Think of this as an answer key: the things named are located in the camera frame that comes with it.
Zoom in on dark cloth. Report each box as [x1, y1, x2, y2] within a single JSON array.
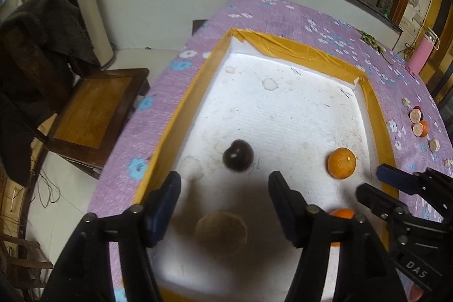
[[0, 0, 100, 187]]

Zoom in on tan round fruit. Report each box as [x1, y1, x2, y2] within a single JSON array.
[[195, 211, 248, 257]]

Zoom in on wooden stool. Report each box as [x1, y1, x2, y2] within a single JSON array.
[[0, 231, 54, 293]]

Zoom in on large orange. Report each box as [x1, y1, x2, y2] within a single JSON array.
[[326, 147, 356, 180]]

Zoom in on green leaves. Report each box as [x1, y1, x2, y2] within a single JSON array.
[[357, 29, 387, 55]]

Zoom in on white pipe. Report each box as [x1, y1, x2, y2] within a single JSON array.
[[67, 0, 116, 69]]

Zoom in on white foam box yellow tape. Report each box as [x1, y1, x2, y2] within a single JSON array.
[[133, 28, 397, 302]]

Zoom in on small orange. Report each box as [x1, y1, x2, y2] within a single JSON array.
[[329, 208, 355, 247]]

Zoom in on pink water bottle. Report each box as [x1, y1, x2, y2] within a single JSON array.
[[408, 28, 440, 76]]

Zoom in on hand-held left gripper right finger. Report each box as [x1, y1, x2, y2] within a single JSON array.
[[268, 171, 406, 302]]

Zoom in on purple floral tablecloth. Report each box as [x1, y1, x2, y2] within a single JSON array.
[[87, 0, 450, 302]]

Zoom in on wooden chair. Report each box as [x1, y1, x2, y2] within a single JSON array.
[[0, 24, 151, 180]]

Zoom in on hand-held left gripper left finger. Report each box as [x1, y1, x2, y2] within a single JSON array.
[[42, 171, 183, 302]]

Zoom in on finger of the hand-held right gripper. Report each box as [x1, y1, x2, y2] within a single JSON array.
[[376, 163, 430, 195], [356, 182, 412, 222]]

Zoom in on dark purple plum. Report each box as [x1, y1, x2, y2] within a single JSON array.
[[222, 139, 254, 171]]

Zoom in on thin floor cable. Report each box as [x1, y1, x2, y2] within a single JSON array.
[[30, 160, 61, 208]]

